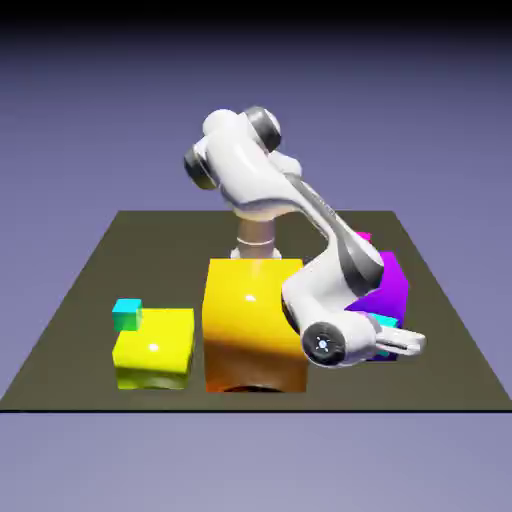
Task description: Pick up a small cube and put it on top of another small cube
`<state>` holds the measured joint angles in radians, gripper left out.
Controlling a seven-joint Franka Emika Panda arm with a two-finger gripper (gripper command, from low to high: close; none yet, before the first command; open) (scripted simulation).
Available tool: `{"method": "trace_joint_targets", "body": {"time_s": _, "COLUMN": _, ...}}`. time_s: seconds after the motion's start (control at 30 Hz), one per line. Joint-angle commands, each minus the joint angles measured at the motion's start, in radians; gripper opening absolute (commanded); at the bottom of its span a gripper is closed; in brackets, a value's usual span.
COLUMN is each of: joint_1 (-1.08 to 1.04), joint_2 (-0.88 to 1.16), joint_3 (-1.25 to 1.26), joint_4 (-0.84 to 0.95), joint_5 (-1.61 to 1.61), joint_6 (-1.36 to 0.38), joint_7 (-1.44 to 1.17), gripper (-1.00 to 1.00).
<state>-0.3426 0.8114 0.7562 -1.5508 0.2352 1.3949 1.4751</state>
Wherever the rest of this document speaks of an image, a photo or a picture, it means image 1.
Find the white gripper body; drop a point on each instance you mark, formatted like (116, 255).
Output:
(400, 341)

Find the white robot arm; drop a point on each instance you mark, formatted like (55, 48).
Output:
(256, 176)

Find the small cyan cube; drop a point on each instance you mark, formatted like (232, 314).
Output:
(387, 320)
(127, 314)

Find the small magenta cube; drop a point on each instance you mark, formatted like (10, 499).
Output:
(364, 236)

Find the large purple box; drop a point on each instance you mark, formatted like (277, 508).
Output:
(386, 296)

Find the large orange box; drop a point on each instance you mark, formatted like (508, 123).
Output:
(252, 320)

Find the large yellow box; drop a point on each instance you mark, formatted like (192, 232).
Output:
(154, 348)

